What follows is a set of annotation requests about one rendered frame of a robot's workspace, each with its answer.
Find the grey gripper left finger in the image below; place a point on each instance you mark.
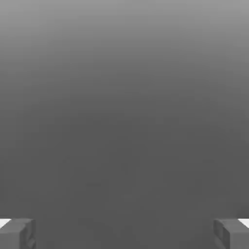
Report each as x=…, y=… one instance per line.
x=13, y=235

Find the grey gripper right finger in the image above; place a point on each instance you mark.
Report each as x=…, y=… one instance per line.
x=233, y=236

